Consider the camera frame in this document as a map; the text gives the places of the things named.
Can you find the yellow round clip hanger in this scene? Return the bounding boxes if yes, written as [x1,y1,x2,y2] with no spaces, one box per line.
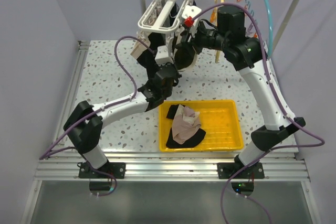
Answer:
[209,0,224,64]

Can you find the pink beige underwear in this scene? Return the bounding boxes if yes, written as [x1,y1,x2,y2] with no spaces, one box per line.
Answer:
[172,104,201,145]

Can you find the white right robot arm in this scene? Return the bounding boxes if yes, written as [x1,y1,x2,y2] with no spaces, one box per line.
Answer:
[174,3,306,179]

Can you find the olive green underwear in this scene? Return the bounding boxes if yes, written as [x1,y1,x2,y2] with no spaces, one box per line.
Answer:
[173,42,197,72]

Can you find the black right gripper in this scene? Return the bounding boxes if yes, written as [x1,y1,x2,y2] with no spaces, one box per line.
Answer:
[175,19,229,58]

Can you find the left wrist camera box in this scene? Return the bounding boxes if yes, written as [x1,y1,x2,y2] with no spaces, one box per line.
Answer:
[154,45,173,66]

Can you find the black underwear beige waistband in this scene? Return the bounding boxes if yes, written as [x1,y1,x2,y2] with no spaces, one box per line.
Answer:
[131,33,165,79]

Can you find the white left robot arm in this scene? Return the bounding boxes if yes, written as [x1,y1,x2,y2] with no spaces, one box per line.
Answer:
[64,63,181,179]

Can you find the yellow plastic tray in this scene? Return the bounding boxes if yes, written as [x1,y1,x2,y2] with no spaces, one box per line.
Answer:
[159,100,244,153]

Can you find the blue round clip hanger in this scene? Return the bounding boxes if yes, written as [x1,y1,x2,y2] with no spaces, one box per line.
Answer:
[236,0,274,58]

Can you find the white rectangular clip hanger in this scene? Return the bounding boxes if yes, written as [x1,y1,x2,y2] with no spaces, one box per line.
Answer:
[137,0,194,45]

